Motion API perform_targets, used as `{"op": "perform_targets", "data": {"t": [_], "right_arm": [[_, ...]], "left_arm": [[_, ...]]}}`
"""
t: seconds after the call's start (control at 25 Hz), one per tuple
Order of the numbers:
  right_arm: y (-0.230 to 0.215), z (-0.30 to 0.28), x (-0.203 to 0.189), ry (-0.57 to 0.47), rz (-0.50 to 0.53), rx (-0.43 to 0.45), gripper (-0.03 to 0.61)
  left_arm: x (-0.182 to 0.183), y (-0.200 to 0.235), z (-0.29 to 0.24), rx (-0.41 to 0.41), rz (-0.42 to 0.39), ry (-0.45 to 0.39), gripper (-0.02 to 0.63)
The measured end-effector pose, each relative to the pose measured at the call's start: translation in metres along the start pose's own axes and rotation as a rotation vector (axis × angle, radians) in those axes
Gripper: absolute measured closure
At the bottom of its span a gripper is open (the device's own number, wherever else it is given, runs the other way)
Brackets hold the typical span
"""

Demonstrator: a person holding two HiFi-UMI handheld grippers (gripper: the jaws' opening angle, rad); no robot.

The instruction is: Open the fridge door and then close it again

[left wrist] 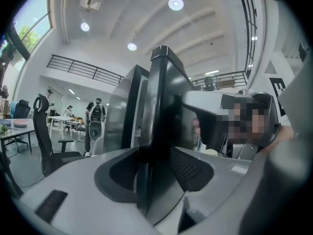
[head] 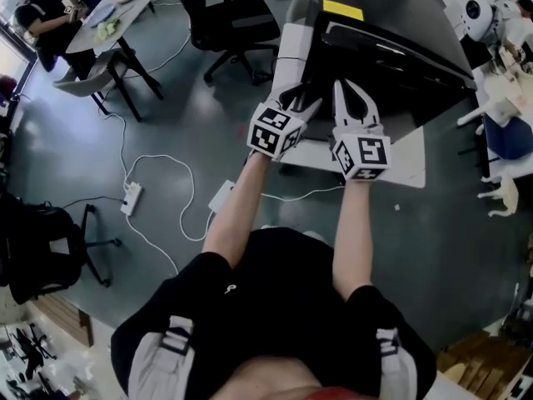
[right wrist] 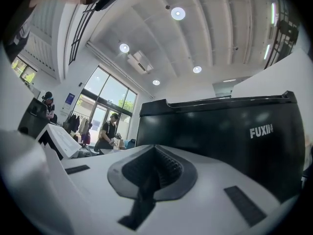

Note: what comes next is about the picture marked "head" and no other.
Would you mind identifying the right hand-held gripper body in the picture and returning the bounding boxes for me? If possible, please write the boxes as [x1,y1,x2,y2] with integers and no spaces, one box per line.
[331,122,394,182]

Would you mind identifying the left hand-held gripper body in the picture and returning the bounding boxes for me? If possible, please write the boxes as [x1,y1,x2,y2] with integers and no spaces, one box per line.
[246,99,309,163]

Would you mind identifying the person's right forearm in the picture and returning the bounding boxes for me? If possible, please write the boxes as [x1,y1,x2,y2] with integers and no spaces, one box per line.
[332,179,374,303]

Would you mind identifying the person's left forearm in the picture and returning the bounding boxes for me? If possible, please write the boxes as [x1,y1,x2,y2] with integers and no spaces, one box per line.
[201,152,271,270]

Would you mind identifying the white folding table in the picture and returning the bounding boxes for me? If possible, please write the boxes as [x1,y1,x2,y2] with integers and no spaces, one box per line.
[272,22,426,189]

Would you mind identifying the white power adapter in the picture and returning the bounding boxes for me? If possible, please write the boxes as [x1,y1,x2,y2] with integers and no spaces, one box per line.
[207,179,237,214]

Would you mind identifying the black office chair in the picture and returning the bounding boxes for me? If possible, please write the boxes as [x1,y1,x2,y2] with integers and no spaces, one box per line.
[166,0,282,86]
[0,193,124,306]

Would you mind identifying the yellow sticker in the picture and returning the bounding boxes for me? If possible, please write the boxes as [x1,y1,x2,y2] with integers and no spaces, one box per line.
[322,0,366,22]

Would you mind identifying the cream plastic chair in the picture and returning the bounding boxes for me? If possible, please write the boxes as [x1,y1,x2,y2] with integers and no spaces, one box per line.
[456,77,526,127]
[476,171,520,218]

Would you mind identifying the blue chair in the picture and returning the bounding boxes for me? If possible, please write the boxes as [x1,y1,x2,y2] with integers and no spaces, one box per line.
[482,112,533,162]

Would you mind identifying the white long table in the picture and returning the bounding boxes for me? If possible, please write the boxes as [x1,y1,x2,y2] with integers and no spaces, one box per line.
[474,35,533,181]

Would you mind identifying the white power strip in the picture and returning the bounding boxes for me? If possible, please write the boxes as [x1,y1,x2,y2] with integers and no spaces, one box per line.
[119,181,143,217]

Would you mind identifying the person's black shirt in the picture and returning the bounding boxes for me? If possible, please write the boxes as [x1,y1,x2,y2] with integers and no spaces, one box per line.
[110,227,438,400]

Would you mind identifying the grey oval table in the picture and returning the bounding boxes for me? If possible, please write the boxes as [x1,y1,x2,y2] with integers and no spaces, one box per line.
[65,0,167,123]

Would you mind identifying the pale green cloth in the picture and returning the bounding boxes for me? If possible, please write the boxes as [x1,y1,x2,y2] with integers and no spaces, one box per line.
[94,17,122,43]

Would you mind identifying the grey shell chair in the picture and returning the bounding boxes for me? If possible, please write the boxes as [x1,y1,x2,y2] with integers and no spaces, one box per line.
[52,50,130,99]

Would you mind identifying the blue plate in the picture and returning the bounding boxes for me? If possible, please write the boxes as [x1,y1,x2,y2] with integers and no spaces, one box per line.
[89,2,116,28]

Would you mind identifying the wooden pallet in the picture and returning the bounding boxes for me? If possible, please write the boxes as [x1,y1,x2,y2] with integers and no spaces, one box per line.
[436,331,533,400]

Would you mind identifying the white storage box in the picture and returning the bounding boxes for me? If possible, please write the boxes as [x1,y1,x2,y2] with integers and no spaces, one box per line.
[432,372,480,400]

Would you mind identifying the white chest harness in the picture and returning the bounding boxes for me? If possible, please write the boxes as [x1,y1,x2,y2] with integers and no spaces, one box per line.
[128,314,417,400]

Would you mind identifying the dark red bag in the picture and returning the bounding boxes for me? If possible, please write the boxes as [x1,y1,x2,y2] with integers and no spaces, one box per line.
[0,75,20,103]

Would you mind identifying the glass window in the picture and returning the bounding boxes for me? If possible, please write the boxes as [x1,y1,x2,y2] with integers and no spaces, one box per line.
[0,12,41,99]

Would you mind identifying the wooden slatted panel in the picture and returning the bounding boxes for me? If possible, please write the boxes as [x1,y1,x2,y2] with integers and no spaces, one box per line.
[31,293,95,348]

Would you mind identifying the black tripod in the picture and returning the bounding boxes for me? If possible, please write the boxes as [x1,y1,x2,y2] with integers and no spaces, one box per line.
[7,322,57,383]

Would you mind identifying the thin white cable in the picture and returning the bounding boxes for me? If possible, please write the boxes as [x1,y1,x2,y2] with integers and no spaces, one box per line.
[258,184,347,203]

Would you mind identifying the looped white cable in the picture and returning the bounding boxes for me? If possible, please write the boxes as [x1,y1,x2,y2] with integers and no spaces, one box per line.
[123,153,216,243]

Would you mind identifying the long white cable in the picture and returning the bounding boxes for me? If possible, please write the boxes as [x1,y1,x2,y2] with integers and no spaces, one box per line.
[124,213,181,277]

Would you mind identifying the black cable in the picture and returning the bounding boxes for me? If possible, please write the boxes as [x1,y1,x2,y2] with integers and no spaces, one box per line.
[62,195,127,210]

